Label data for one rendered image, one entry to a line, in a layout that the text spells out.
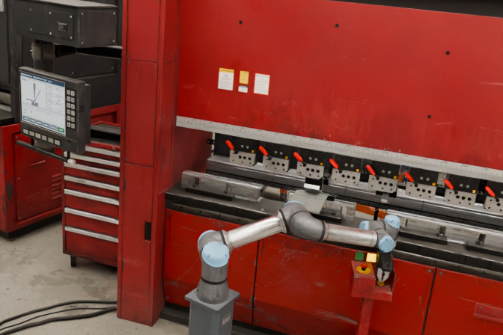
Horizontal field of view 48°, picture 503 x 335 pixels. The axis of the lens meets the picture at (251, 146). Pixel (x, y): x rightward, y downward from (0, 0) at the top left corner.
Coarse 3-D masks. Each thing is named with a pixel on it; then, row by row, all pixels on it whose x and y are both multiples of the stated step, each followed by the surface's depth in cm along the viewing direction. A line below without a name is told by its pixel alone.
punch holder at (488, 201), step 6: (492, 186) 287; (498, 186) 286; (486, 192) 296; (498, 192) 287; (486, 198) 290; (492, 198) 288; (486, 204) 290; (492, 204) 289; (498, 204) 290; (492, 210) 290; (498, 210) 289
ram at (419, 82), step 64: (192, 0) 309; (256, 0) 299; (320, 0) 289; (192, 64) 319; (256, 64) 308; (320, 64) 297; (384, 64) 288; (448, 64) 278; (192, 128) 330; (256, 128) 318; (320, 128) 306; (384, 128) 296; (448, 128) 286
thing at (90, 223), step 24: (96, 144) 371; (72, 168) 383; (96, 168) 374; (72, 192) 385; (96, 192) 382; (72, 216) 393; (96, 216) 385; (72, 240) 399; (96, 240) 392; (72, 264) 407
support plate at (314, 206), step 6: (300, 192) 318; (306, 192) 319; (312, 192) 320; (294, 198) 309; (300, 198) 309; (306, 198) 310; (312, 198) 311; (318, 198) 312; (324, 198) 313; (306, 204) 302; (312, 204) 303; (318, 204) 304; (312, 210) 295; (318, 210) 296
